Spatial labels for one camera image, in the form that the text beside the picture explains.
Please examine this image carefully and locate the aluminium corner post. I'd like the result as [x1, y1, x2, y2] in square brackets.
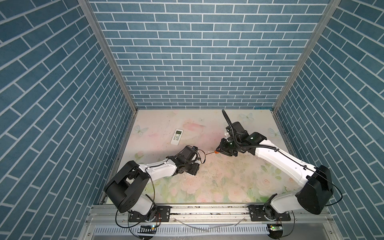
[272, 0, 341, 115]
[78, 0, 138, 114]

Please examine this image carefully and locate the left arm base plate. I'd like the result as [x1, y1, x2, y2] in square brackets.
[129, 205, 172, 223]

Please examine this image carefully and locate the left aluminium corner post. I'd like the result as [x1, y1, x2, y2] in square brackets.
[78, 0, 138, 114]

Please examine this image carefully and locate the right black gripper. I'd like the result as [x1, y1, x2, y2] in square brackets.
[213, 137, 241, 157]

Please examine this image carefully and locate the white slotted cable duct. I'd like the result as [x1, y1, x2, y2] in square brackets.
[93, 224, 270, 237]

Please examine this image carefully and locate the aluminium front rail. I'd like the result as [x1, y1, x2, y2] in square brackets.
[86, 203, 334, 225]

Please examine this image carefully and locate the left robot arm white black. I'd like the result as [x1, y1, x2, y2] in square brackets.
[104, 146, 201, 216]

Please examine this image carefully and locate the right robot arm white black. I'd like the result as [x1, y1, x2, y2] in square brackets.
[216, 122, 334, 220]

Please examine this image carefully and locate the right aluminium corner post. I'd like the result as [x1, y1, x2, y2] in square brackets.
[272, 0, 341, 115]

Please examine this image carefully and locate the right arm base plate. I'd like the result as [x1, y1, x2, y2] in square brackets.
[247, 205, 291, 222]

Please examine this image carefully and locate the left white remote control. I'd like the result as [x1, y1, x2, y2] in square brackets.
[171, 129, 184, 146]

